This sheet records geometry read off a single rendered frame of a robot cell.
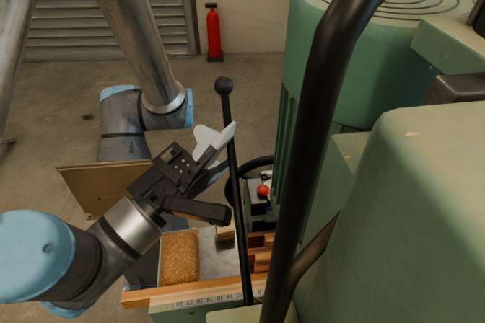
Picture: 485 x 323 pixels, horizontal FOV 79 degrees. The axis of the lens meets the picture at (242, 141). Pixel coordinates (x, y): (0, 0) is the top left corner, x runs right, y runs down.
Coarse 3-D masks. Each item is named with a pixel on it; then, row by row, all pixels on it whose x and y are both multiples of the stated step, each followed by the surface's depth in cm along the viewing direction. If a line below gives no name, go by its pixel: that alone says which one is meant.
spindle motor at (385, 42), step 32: (320, 0) 25; (416, 0) 25; (448, 0) 25; (288, 32) 28; (384, 32) 21; (288, 64) 29; (352, 64) 23; (384, 64) 22; (416, 64) 22; (288, 96) 32; (352, 96) 25; (384, 96) 24; (416, 96) 23; (288, 128) 33; (352, 128) 27; (288, 160) 36
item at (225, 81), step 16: (224, 80) 51; (224, 96) 51; (224, 112) 50; (240, 208) 45; (240, 224) 44; (240, 240) 44; (240, 256) 43; (240, 272) 43; (240, 304) 42; (256, 304) 41
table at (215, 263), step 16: (160, 240) 74; (208, 240) 74; (160, 256) 71; (208, 256) 71; (224, 256) 71; (160, 272) 68; (208, 272) 68; (224, 272) 68; (176, 320) 61; (192, 320) 62
